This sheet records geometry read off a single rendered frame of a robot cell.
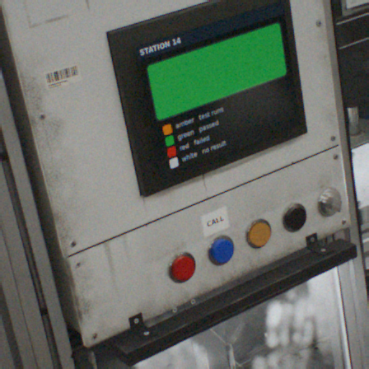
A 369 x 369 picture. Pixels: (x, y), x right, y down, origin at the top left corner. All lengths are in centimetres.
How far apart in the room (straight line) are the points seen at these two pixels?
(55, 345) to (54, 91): 31
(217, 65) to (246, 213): 21
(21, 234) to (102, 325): 16
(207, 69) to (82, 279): 29
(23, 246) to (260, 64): 36
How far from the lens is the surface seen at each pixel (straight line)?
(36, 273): 117
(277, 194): 130
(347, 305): 145
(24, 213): 113
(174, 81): 115
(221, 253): 126
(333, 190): 136
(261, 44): 122
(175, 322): 123
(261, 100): 123
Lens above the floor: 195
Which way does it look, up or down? 21 degrees down
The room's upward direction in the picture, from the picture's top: 11 degrees counter-clockwise
